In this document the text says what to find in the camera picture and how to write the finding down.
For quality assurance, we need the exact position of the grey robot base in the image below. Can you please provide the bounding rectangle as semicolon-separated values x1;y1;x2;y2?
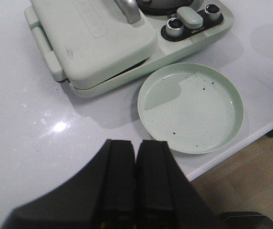
217;204;273;229

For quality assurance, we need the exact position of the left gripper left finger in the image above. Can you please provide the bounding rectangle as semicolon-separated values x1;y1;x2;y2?
2;139;135;229

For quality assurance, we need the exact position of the green round plate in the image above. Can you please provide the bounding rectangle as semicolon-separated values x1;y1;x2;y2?
137;63;244;154

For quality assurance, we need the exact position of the silver control knob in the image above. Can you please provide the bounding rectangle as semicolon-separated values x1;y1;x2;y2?
165;18;184;38
204;4;221;21

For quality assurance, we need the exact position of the green sandwich maker lid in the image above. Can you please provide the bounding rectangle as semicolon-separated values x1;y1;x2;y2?
24;0;158;90

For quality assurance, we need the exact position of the left silver control knob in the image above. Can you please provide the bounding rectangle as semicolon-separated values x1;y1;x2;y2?
165;18;184;38

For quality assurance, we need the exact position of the right silver control knob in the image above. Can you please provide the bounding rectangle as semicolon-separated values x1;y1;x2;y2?
204;4;221;21

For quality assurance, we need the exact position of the black round frying pan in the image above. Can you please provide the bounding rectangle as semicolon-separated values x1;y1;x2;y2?
136;0;194;15

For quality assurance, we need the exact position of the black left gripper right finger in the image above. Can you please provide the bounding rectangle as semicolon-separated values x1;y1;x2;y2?
136;140;220;229

